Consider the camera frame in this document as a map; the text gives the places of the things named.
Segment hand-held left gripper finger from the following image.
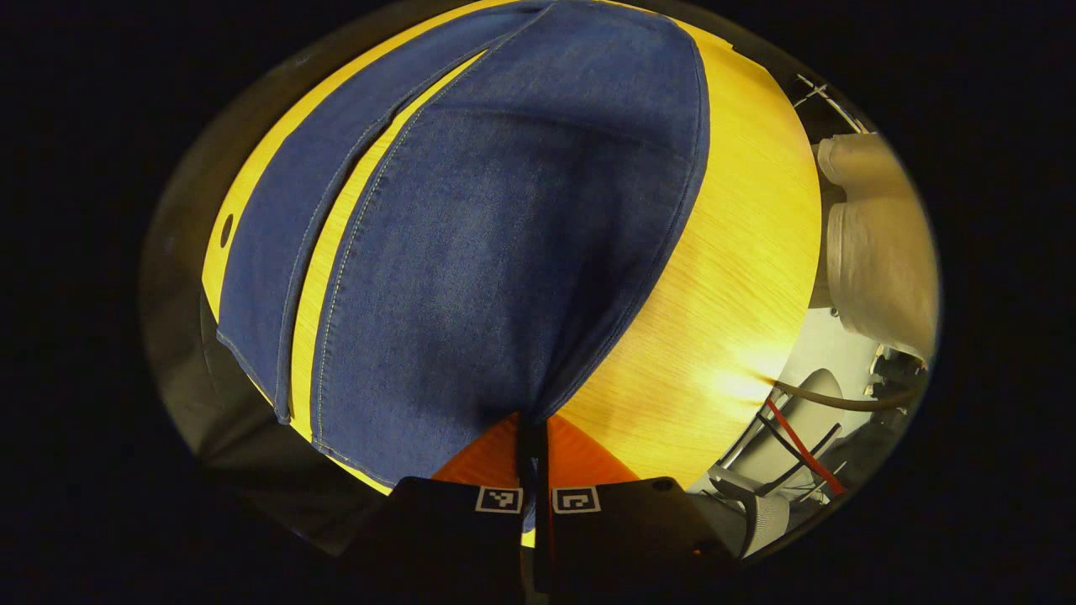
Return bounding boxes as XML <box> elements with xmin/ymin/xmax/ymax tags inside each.
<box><xmin>353</xmin><ymin>412</ymin><xmax>534</xmax><ymax>599</ymax></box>
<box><xmin>536</xmin><ymin>413</ymin><xmax>742</xmax><ymax>599</ymax></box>

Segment black backdrop cloth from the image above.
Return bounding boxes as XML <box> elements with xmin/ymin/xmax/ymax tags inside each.
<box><xmin>141</xmin><ymin>202</ymin><xmax>396</xmax><ymax>557</ymax></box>

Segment blue denim jeans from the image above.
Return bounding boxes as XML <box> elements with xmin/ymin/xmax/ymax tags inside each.
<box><xmin>215</xmin><ymin>0</ymin><xmax>711</xmax><ymax>532</ymax></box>

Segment grey office chair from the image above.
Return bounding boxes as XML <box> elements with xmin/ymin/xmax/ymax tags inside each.
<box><xmin>689</xmin><ymin>368</ymin><xmax>846</xmax><ymax>557</ymax></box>

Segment grey cable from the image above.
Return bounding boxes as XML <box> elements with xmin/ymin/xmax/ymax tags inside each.
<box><xmin>772</xmin><ymin>380</ymin><xmax>926</xmax><ymax>413</ymax></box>

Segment red cable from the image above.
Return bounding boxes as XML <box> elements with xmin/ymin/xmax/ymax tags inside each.
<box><xmin>763</xmin><ymin>397</ymin><xmax>848</xmax><ymax>497</ymax></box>

